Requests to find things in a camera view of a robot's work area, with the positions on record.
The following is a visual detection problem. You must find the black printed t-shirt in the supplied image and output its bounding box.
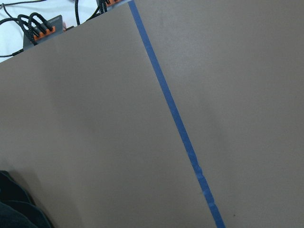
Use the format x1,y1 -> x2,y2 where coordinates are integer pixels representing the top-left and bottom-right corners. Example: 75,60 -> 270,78
0,171 -> 53,228

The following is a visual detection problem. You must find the far orange USB hub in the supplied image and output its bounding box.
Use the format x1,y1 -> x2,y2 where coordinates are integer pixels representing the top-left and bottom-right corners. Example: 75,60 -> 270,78
105,0 -> 128,7

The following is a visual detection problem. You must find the orange usb hub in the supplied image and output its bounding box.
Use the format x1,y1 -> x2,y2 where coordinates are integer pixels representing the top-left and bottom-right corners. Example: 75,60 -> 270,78
105,0 -> 128,7
23,13 -> 64,50

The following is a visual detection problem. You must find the near orange USB hub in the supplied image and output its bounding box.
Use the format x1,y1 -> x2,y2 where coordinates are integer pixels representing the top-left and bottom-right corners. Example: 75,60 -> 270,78
23,13 -> 64,50

